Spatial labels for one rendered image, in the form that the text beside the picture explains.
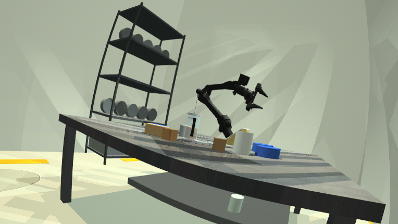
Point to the grey lower shelf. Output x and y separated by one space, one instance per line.
207 202

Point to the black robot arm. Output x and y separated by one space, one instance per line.
223 120

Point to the glass coffee press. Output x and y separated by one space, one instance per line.
192 124

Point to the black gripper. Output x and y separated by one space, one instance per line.
251 94

